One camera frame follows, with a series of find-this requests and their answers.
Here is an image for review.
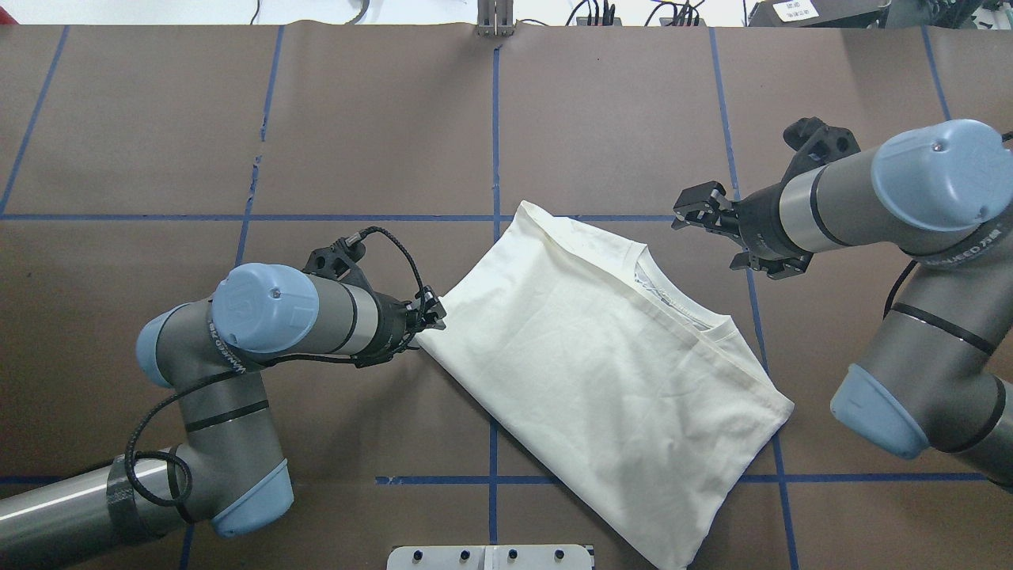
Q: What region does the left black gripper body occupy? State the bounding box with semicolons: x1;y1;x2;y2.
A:
372;293;415;362

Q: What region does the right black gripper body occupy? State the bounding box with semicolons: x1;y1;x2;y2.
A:
732;187;811;280

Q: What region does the cream long-sleeve cat shirt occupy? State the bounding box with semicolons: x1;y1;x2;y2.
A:
417;201;795;569

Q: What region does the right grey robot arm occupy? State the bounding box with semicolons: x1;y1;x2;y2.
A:
672;118;1012;491

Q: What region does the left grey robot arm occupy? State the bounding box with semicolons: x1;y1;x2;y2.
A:
2;263;446;569

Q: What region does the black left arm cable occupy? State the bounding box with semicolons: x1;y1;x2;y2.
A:
123;226;428;507

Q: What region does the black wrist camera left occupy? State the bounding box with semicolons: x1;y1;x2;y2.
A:
302;234;370;289

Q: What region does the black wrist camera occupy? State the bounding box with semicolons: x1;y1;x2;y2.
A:
782;116;861;172
302;234;370;289

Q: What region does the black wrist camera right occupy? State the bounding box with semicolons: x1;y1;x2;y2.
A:
782;116;861;172

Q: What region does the white camera mast with base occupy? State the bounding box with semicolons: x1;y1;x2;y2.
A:
386;544;597;569

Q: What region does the aluminium frame post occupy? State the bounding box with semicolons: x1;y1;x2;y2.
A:
475;0;516;37

